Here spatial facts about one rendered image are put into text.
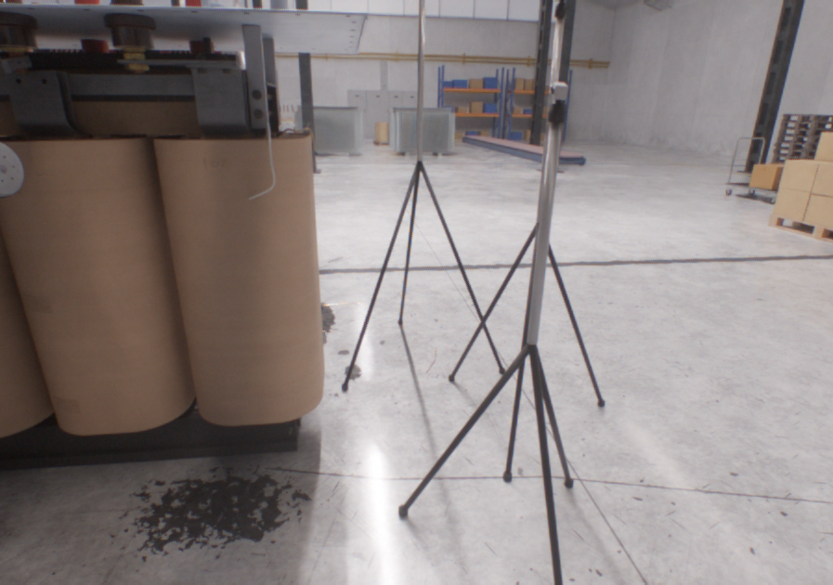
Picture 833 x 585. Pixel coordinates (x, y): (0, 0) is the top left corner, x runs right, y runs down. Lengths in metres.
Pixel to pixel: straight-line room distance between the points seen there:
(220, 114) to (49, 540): 1.29
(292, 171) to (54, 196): 0.60
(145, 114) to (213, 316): 0.58
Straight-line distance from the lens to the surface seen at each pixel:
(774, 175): 8.72
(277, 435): 1.85
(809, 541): 1.93
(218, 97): 1.41
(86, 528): 1.82
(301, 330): 1.53
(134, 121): 1.58
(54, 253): 1.59
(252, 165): 1.37
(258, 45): 1.47
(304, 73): 9.75
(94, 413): 1.78
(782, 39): 13.54
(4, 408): 1.92
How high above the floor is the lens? 1.15
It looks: 21 degrees down
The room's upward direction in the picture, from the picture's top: 1 degrees clockwise
